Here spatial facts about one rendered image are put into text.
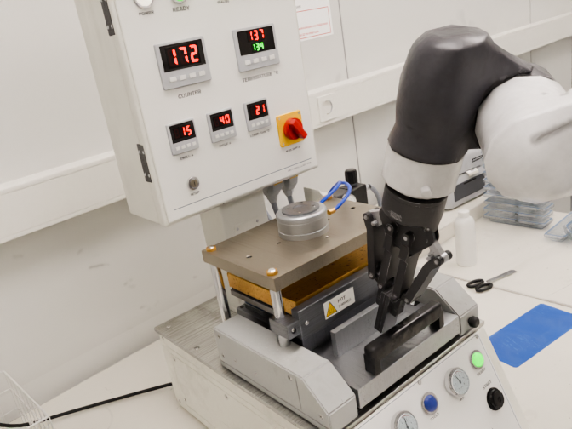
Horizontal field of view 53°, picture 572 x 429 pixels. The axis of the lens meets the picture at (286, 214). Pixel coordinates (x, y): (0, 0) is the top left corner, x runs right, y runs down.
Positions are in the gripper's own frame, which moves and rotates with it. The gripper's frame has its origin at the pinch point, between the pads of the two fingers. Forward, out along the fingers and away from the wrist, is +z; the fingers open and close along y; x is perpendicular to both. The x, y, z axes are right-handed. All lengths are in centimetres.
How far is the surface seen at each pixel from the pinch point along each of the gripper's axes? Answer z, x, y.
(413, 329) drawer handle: 1.2, 0.7, 4.1
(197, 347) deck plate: 18.9, -15.7, -24.7
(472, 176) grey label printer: 30, 93, -40
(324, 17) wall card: -10, 67, -83
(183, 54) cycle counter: -25.5, -7.3, -39.1
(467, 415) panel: 14.5, 5.8, 13.3
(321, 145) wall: 23, 58, -71
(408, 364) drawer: 5.7, -0.9, 5.7
